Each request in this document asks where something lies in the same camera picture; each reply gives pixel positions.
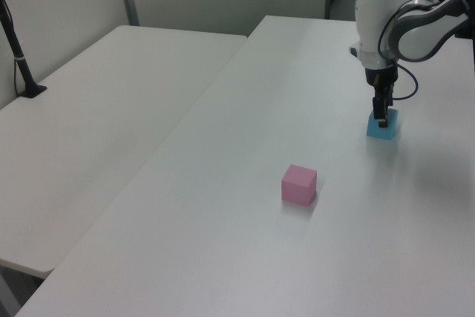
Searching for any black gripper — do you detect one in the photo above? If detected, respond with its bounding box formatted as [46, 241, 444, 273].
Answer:
[364, 63, 399, 128]

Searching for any blue foam cube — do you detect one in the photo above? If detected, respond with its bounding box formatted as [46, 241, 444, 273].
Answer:
[366, 108, 400, 141]

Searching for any pink foam cube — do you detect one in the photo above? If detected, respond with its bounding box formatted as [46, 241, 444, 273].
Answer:
[280, 163, 318, 207]

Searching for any thin dark gripper cable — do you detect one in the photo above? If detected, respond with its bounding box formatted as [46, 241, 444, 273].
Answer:
[377, 0, 420, 102]

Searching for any black camera stand pole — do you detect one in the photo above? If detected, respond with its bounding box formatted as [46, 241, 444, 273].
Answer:
[0, 0, 48, 100]

